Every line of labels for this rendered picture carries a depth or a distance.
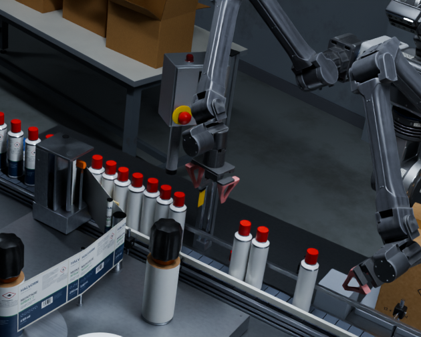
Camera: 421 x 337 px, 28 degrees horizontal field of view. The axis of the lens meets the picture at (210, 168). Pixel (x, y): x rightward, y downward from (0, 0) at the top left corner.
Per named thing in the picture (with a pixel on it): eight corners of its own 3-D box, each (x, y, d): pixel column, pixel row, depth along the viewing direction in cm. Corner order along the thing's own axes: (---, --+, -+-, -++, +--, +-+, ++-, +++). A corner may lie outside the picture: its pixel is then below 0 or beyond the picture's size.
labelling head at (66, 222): (31, 217, 262) (33, 145, 250) (59, 201, 272) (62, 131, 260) (66, 235, 256) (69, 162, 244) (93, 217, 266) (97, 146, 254)
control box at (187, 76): (157, 113, 246) (163, 52, 237) (210, 109, 253) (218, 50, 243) (169, 128, 238) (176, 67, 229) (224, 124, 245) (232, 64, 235)
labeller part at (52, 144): (35, 146, 250) (35, 143, 250) (59, 134, 259) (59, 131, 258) (69, 162, 245) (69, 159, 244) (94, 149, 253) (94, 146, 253)
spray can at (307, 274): (287, 310, 238) (300, 251, 228) (295, 301, 242) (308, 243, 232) (303, 318, 236) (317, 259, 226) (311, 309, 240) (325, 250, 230)
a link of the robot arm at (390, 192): (395, 53, 198) (360, 68, 206) (379, 50, 195) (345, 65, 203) (424, 233, 189) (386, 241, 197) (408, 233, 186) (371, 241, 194)
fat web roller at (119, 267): (104, 269, 244) (107, 214, 235) (113, 261, 248) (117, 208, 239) (116, 275, 242) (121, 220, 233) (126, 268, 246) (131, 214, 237)
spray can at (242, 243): (223, 281, 246) (232, 222, 236) (232, 273, 250) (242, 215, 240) (238, 288, 244) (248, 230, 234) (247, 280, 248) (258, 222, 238)
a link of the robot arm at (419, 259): (431, 257, 191) (417, 235, 192) (415, 268, 187) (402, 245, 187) (409, 266, 196) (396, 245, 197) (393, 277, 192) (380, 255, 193)
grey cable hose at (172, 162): (162, 172, 258) (169, 110, 248) (169, 168, 261) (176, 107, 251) (172, 176, 257) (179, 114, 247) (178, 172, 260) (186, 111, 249)
